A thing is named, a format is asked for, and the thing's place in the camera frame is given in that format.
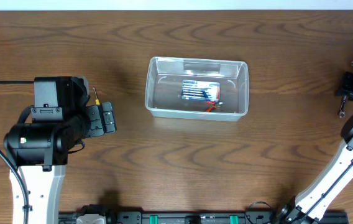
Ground black yellow screwdriver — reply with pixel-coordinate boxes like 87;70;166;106
93;87;101;105

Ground small silver wrench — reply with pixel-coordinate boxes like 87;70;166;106
338;95;348;118

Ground blue precision screwdriver set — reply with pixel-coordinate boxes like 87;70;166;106
181;80;221;101

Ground red handled pliers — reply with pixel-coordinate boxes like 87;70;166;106
206;101;224;113

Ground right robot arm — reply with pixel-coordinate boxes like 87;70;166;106
271;62;353;223

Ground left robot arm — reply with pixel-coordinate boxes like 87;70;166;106
4;77;116;223

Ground clear plastic container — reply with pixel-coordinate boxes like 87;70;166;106
145;57;249;121

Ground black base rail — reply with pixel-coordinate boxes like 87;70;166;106
58;200;350;224

